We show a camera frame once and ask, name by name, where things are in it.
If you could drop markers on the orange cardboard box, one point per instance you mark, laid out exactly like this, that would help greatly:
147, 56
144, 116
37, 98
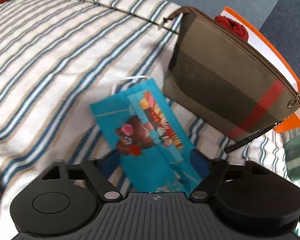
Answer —
263, 46

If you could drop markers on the striped bed blanket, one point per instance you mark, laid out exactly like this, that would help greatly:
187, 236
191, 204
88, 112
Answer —
57, 57

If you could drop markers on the olive plaid zipper pouch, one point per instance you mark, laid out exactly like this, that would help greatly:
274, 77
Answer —
222, 79

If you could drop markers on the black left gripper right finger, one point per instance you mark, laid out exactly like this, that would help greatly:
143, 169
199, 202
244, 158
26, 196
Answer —
211, 171

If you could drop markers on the clear green plastic storage box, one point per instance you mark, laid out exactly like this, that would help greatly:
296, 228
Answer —
292, 151

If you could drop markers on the red terry cloth toy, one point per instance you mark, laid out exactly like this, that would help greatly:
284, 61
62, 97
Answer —
233, 26

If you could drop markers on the blue printed face mask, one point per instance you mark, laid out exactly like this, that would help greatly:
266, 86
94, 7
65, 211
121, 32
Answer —
151, 146

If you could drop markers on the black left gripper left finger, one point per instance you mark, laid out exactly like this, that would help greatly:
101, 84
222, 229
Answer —
97, 172

